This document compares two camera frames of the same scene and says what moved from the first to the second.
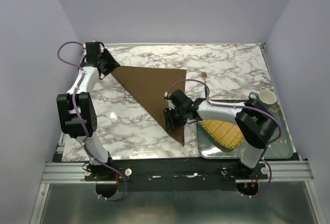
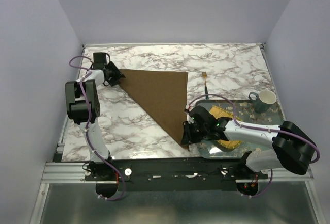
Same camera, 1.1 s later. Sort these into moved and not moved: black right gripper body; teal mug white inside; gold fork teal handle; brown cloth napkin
Moved: black right gripper body
Not moved: brown cloth napkin; teal mug white inside; gold fork teal handle
